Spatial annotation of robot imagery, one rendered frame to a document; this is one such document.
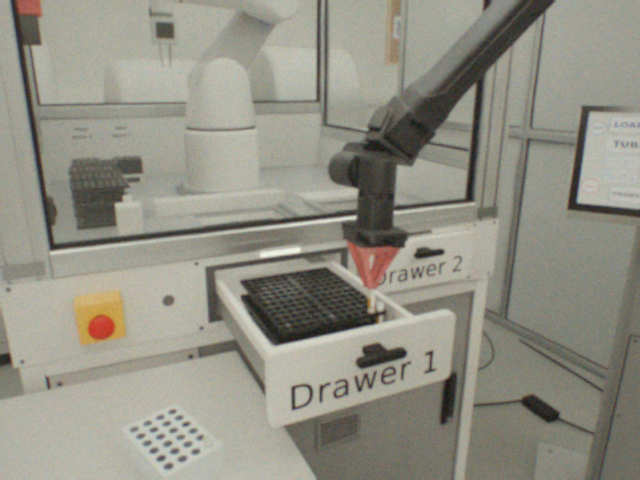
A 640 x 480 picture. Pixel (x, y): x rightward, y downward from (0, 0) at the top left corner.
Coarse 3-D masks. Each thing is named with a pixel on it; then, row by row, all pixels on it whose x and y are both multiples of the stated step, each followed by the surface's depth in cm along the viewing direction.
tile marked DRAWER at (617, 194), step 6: (612, 186) 120; (618, 186) 120; (624, 186) 119; (630, 186) 119; (612, 192) 119; (618, 192) 119; (624, 192) 118; (630, 192) 118; (636, 192) 118; (612, 198) 119; (618, 198) 118; (624, 198) 118; (630, 198) 117; (636, 198) 117; (636, 204) 116
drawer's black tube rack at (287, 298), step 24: (264, 288) 89; (288, 288) 90; (312, 288) 90; (336, 288) 90; (264, 312) 81; (288, 312) 81; (312, 312) 81; (336, 312) 81; (288, 336) 76; (312, 336) 79
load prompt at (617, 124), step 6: (612, 120) 127; (618, 120) 126; (624, 120) 126; (630, 120) 125; (636, 120) 125; (612, 126) 126; (618, 126) 126; (624, 126) 125; (630, 126) 125; (636, 126) 124; (612, 132) 126; (618, 132) 125; (624, 132) 125; (630, 132) 124; (636, 132) 123
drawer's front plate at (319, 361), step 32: (416, 320) 72; (448, 320) 74; (288, 352) 63; (320, 352) 66; (352, 352) 68; (416, 352) 73; (448, 352) 76; (288, 384) 65; (320, 384) 67; (352, 384) 69; (384, 384) 72; (416, 384) 75; (288, 416) 66
